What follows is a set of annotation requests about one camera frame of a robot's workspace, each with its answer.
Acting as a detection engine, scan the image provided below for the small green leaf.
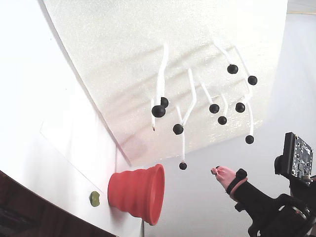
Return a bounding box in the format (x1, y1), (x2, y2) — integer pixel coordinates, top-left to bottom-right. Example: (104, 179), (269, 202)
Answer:
(89, 191), (100, 207)

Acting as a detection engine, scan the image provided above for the white paper sheet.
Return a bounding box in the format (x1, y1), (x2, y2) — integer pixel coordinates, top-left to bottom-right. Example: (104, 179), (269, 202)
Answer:
(39, 120), (119, 198)

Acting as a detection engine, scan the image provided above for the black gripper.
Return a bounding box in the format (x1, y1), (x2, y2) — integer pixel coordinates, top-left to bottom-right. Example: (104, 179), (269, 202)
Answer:
(210, 165), (316, 237)

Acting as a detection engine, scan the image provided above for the white sparkly foam board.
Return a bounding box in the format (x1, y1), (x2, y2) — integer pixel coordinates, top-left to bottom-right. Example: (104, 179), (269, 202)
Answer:
(41, 0), (288, 166)

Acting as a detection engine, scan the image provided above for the red collapsible silicone cup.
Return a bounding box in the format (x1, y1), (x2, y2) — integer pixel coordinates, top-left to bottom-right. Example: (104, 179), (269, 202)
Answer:
(108, 163), (165, 227)

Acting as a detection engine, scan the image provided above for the white pipe cleaner stem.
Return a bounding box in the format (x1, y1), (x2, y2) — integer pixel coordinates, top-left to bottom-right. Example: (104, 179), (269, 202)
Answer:
(221, 93), (229, 118)
(181, 68), (198, 126)
(246, 101), (255, 137)
(243, 83), (254, 104)
(234, 46), (251, 78)
(156, 43), (169, 99)
(200, 82), (214, 106)
(175, 106), (186, 163)
(212, 39), (233, 66)
(150, 98), (156, 131)

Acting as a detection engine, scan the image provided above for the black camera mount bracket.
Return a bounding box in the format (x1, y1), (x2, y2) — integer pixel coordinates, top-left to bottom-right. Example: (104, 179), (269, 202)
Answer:
(287, 172), (316, 198)

